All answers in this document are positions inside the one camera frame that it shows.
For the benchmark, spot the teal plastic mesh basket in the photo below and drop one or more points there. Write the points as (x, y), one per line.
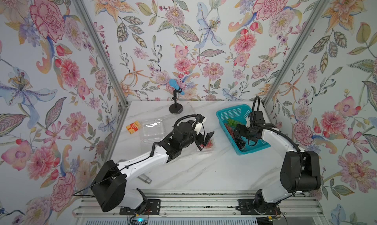
(239, 113)

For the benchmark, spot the clear clamshell container back centre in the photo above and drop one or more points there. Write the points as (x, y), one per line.
(170, 119)

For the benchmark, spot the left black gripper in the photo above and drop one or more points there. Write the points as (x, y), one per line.
(200, 140)

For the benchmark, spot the clear clamshell container back left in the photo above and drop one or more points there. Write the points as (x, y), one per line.
(152, 130)

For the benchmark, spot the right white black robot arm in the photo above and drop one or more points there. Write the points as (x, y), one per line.
(300, 171)

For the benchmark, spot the grey metal cylinder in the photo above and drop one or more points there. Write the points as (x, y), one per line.
(145, 179)

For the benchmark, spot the aluminium rail base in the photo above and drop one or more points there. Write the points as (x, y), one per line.
(203, 208)

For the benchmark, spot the clear clamshell container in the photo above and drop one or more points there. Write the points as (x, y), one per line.
(193, 149)
(170, 119)
(152, 130)

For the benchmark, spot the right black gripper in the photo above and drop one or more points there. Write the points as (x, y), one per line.
(241, 132)

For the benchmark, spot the blue microphone on black stand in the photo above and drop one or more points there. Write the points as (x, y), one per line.
(175, 108)

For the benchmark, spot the orange yellow snack packet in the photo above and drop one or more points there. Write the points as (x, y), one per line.
(134, 127)

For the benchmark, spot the red grape bunch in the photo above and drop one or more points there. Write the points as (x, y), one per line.
(230, 130)

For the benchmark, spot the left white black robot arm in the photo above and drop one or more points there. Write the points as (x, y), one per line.
(110, 185)

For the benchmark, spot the green grape bunch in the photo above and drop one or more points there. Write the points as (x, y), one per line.
(232, 123)

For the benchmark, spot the clear clamshell container front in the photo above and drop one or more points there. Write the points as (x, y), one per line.
(193, 149)

